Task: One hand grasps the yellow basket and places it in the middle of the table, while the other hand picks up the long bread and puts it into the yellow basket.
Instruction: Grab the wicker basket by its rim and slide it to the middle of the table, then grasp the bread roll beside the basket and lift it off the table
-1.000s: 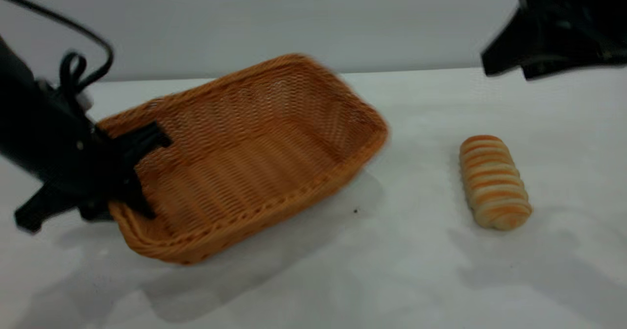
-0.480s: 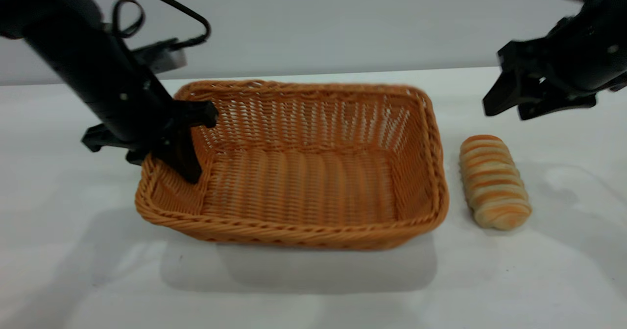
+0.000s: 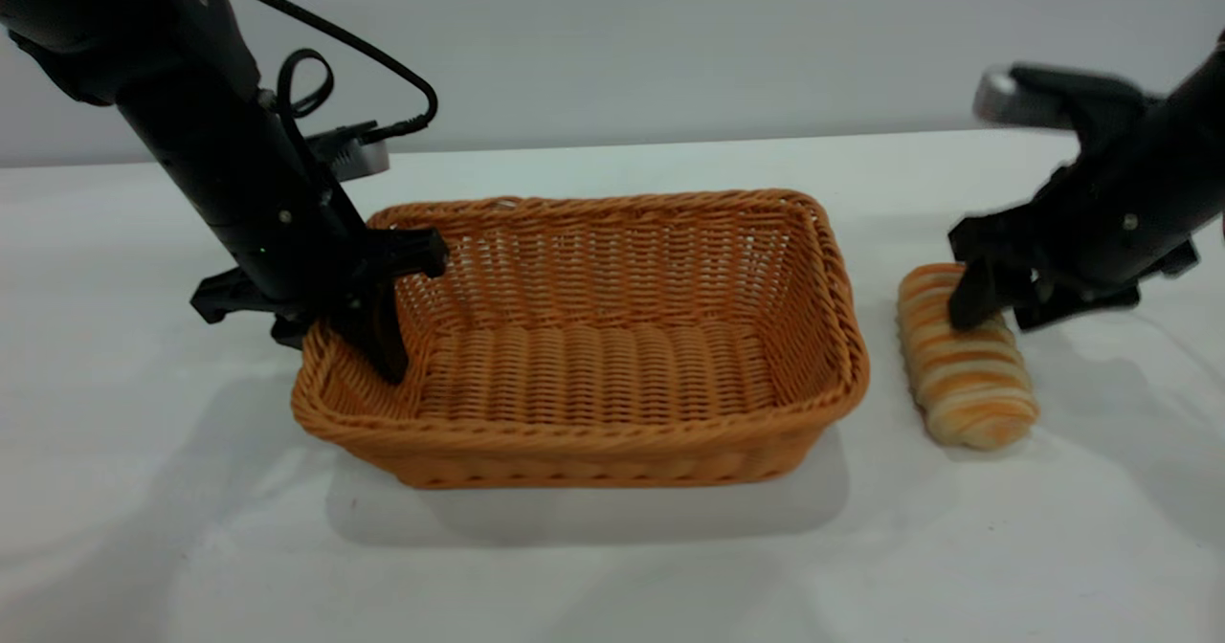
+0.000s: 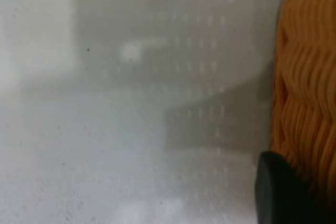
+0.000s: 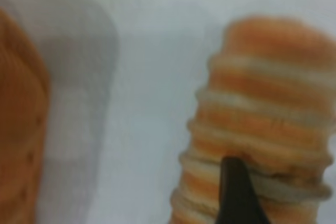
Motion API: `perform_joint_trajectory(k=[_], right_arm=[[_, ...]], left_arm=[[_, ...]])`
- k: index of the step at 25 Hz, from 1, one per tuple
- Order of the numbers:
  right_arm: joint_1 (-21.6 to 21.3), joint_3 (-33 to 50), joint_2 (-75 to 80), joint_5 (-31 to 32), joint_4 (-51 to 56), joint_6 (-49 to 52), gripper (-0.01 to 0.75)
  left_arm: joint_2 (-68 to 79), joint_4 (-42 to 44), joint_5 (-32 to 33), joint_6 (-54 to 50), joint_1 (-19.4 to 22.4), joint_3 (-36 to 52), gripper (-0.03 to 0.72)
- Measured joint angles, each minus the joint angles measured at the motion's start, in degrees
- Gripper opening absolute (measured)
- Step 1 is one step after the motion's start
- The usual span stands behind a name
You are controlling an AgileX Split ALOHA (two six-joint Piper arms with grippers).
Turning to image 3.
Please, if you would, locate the orange woven wicker basket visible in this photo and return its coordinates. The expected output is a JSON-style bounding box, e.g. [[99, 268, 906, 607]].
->
[[291, 188, 871, 490]]

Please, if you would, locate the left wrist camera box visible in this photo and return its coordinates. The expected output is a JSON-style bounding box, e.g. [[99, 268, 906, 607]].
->
[[306, 122, 391, 182]]

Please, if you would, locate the black camera cable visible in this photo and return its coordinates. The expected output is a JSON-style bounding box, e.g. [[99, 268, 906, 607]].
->
[[167, 0, 440, 146]]

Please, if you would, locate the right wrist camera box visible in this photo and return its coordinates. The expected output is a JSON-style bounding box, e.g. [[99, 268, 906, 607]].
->
[[973, 63, 1164, 134]]

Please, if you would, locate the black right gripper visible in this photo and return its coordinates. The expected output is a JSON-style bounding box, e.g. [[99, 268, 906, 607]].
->
[[947, 110, 1225, 332]]

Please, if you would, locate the striped bread roll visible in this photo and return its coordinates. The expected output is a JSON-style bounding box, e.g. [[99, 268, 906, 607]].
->
[[896, 262, 1040, 452]]

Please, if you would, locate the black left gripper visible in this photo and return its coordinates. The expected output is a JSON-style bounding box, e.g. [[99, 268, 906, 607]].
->
[[170, 158, 450, 384]]

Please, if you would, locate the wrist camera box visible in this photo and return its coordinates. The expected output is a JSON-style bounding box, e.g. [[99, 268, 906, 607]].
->
[[973, 63, 1164, 134], [306, 122, 391, 182]]

